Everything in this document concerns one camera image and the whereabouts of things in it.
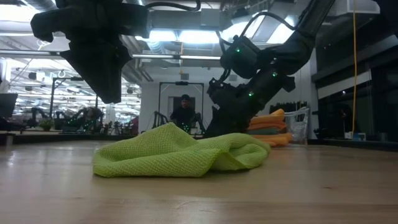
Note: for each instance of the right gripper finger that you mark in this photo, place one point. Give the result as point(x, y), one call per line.
point(225, 129)

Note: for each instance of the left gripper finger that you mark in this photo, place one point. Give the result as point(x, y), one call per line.
point(99, 74)

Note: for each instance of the orange microfiber towel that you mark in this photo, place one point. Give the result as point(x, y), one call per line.
point(276, 140)
point(267, 119)

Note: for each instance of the teal microfiber towel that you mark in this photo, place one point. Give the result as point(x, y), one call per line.
point(264, 131)

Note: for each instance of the green microfiber towel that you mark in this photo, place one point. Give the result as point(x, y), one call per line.
point(168, 152)

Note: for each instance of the black background robot arm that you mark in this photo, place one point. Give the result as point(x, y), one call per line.
point(34, 113)
point(158, 119)
point(199, 121)

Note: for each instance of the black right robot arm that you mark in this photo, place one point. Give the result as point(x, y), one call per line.
point(298, 46)

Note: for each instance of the person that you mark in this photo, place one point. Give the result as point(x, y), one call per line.
point(184, 115)
point(91, 113)

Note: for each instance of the clear plastic bin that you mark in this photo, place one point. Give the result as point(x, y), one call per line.
point(298, 124)

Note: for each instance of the small grey hanging sign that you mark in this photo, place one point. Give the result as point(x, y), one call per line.
point(184, 76)

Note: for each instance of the long ceiling light bar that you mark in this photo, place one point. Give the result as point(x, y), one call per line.
point(161, 57)

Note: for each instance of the background potted plant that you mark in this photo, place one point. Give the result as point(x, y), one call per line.
point(46, 124)

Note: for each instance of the dark computer monitor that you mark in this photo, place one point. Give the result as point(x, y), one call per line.
point(7, 104)

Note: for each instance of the white blue floor box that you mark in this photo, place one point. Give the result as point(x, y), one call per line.
point(356, 136)

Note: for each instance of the white ceiling box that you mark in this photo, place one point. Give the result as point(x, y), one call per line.
point(357, 7)

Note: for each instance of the grey square wall vent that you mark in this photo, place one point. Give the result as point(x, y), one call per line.
point(232, 77)

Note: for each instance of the silver ceiling duct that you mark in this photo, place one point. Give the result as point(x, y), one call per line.
point(136, 71)

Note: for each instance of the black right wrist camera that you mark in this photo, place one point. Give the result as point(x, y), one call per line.
point(241, 56)

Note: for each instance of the black gantry frame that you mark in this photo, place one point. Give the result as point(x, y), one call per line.
point(182, 83)
point(54, 93)

